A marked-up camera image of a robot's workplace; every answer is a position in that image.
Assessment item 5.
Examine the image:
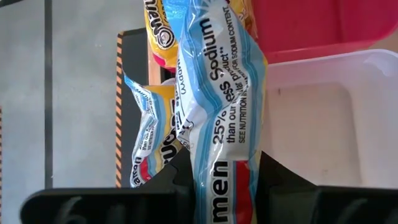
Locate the pink plastic bin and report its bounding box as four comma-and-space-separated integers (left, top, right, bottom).
248, 0, 398, 65

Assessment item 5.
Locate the black hazard-striped floor mat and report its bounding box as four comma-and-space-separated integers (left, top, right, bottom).
114, 27, 150, 189

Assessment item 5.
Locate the blue less-sodium chicken ramen packet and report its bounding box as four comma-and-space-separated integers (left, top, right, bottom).
161, 0, 269, 224
123, 73, 185, 189

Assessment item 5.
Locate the clear white plastic bin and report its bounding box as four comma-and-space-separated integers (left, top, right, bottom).
148, 49, 398, 190

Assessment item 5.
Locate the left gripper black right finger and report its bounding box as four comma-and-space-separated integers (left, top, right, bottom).
255, 151, 398, 224

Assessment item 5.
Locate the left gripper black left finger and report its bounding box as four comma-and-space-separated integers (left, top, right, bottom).
19, 146, 197, 224

